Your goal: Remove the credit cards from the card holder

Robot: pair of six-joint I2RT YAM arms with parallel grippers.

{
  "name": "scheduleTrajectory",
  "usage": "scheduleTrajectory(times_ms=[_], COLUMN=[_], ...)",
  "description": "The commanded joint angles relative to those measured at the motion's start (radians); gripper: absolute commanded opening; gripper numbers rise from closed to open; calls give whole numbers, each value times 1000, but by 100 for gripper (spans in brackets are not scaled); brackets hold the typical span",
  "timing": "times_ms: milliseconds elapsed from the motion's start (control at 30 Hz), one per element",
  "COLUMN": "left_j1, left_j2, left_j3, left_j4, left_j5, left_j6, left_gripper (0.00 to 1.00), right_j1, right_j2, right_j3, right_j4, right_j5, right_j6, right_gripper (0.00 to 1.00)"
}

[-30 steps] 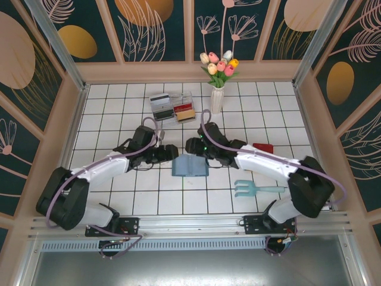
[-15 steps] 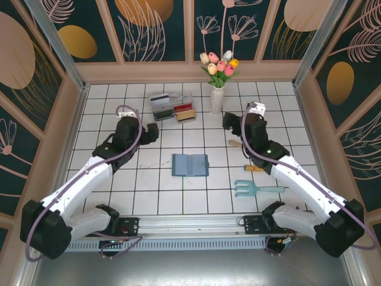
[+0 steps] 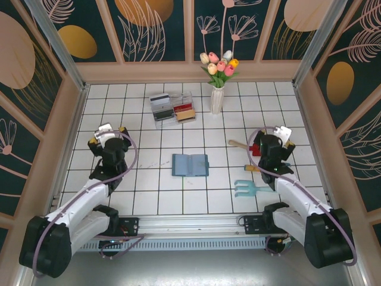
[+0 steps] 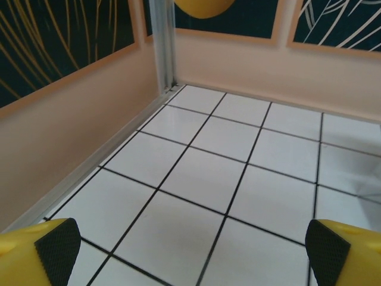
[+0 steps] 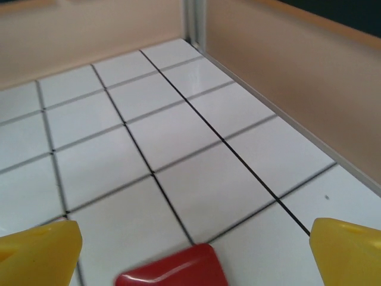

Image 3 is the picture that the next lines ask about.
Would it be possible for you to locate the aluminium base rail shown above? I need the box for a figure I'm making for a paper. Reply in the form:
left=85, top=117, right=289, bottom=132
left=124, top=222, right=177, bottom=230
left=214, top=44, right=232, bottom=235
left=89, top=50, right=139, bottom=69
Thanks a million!
left=28, top=211, right=354, bottom=239

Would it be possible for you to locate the artificial tulip bouquet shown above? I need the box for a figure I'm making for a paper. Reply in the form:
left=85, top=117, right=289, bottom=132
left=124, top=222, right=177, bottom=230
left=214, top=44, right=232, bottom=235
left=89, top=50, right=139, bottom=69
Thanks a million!
left=199, top=49, right=241, bottom=89

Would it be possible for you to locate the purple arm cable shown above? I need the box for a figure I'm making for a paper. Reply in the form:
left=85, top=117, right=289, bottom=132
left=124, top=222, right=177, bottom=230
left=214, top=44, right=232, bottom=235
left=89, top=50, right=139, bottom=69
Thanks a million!
left=246, top=126, right=357, bottom=267
left=31, top=132, right=146, bottom=279

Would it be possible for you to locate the aluminium corner post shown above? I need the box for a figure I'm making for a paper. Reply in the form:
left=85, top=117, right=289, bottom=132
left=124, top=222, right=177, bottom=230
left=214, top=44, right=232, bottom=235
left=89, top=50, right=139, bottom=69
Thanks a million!
left=293, top=0, right=349, bottom=87
left=25, top=0, right=87, bottom=90

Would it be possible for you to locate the clear acrylic organizer box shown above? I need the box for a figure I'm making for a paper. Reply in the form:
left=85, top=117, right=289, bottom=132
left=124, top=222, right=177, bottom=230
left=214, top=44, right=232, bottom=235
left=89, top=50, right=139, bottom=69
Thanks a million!
left=149, top=91, right=198, bottom=129

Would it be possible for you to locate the gold card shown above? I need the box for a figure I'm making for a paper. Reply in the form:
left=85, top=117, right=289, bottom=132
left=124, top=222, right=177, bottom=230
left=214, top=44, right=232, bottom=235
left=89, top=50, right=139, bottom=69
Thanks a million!
left=175, top=110, right=196, bottom=122

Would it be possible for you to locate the grey slotted cable duct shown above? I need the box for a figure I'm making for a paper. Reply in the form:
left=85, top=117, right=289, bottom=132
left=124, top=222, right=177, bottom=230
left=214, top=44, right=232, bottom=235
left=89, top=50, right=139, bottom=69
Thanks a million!
left=40, top=238, right=267, bottom=251

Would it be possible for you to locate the silver magnetic stripe card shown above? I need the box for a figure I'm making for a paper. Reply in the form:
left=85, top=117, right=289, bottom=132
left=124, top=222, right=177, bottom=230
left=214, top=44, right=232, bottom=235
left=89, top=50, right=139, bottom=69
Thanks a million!
left=149, top=94, right=170, bottom=105

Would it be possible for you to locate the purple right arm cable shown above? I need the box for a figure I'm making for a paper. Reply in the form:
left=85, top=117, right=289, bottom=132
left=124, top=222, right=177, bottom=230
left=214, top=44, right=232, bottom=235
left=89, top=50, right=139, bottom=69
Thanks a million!
left=246, top=126, right=357, bottom=267

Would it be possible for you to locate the white ribbed vase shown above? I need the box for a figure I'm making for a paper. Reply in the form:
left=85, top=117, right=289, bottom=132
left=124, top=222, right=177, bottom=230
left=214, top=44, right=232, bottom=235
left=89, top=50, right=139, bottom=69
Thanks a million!
left=210, top=86, right=224, bottom=114

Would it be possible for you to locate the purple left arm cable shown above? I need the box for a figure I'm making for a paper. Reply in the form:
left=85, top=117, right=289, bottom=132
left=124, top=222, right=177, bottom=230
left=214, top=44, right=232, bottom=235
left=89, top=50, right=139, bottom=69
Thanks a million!
left=31, top=132, right=146, bottom=279

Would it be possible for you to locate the light blue garden fork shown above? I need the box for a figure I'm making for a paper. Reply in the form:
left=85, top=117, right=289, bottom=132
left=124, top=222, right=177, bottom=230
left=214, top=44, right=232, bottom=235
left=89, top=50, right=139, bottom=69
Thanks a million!
left=234, top=179, right=273, bottom=199

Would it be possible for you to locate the teal leather card holder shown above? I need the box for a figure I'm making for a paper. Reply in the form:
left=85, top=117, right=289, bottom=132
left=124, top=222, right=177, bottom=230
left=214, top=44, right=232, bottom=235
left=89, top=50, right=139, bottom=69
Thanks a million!
left=171, top=153, right=211, bottom=178

